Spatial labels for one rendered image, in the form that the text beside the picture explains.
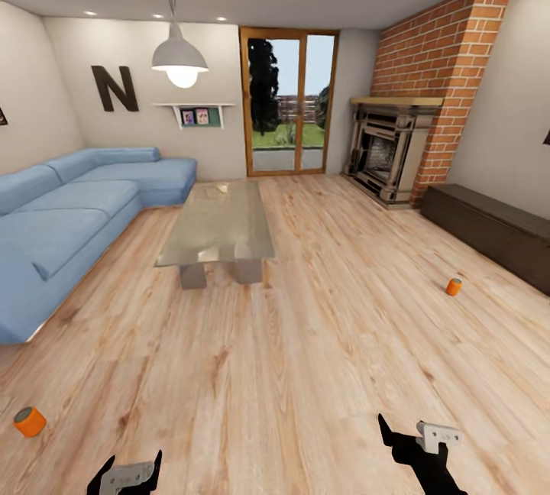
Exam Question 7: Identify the can of soda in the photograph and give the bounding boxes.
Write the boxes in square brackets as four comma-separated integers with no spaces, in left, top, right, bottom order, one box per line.
[13,407,46,438]
[445,279,462,296]

